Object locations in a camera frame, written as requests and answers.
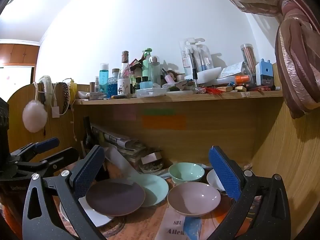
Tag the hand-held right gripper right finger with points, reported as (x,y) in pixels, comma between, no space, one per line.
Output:
(225,175)

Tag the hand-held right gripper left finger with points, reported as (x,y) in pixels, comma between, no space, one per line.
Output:
(87,172)

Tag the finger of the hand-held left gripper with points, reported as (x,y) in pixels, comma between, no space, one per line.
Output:
(62,156)
(47,143)

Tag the white bowl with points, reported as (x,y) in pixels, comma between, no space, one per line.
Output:
(213,180)

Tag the purple plate with tan rim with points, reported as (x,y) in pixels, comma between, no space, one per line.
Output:
(115,197)

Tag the pink bowl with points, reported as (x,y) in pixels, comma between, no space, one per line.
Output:
(195,197)

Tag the mint green bowl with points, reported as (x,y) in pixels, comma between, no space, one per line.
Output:
(186,172)

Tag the white plate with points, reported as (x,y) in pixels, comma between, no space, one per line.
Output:
(100,220)

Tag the mint green plate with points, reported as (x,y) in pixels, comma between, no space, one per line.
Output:
(155,190)

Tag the white puff ball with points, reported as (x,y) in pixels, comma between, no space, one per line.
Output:
(35,116)

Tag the white hanging tag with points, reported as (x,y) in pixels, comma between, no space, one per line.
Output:
(55,112)

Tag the large folded white paper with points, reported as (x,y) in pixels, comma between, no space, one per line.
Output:
(120,162)

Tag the rolled newspaper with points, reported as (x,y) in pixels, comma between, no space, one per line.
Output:
(117,140)

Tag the colourful printed paper sheet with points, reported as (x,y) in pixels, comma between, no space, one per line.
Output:
(252,212)

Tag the patterned dark headband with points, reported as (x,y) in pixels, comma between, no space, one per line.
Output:
(64,97)

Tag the stack of booklets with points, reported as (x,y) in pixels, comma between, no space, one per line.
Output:
(135,155)

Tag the white furry headband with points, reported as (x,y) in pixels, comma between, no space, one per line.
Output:
(47,87)

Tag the yellow hanging item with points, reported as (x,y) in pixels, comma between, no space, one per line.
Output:
(72,90)

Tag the small bowl of pebbles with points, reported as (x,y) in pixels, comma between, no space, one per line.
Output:
(151,167)

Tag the white card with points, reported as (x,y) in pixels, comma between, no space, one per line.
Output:
(151,158)

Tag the pink sticky note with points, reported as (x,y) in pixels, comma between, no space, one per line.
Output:
(125,115)

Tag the brown newspaper print mat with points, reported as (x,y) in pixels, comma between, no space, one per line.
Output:
(140,220)

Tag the white newspaper print sheet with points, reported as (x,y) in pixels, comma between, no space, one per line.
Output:
(170,227)

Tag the small white spray bottle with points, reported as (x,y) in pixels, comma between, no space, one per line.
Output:
(97,85)

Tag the tall blue liquid bottle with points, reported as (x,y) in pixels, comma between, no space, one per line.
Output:
(103,78)

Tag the short blue glass bottle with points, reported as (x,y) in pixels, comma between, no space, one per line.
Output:
(113,85)

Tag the wooden shelf board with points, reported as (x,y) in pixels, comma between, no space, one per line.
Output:
(175,98)

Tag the green sticky note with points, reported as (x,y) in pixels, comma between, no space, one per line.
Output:
(158,111)

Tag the orange tube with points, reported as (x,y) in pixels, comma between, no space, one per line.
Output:
(242,79)

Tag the clear bottle with figure label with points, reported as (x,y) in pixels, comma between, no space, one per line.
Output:
(124,80)

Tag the white plastic tray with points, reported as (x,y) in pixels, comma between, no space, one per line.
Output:
(210,76)

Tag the clear plastic storage box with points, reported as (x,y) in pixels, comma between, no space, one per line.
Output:
(150,92)

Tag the white printed paper box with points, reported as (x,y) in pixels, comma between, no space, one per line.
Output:
(231,70)

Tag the blue pencil sharpener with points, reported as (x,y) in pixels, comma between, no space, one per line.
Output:
(265,73)

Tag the doll head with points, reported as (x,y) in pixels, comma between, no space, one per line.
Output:
(173,74)

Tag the pink spray bottle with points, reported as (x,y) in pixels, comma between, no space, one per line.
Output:
(168,76)

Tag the clear jar of pencils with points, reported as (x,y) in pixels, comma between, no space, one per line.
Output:
(248,60)

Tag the clear bottle with silver cap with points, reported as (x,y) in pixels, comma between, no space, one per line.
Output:
(154,71)

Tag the clear blister pack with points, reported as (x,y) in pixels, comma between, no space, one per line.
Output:
(195,55)

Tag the green pump bottle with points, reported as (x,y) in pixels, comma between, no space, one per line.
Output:
(147,62)

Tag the brown pink curtain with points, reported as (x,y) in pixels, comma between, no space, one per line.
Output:
(292,62)

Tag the wooden wall cabinet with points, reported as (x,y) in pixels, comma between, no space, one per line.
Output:
(20,52)

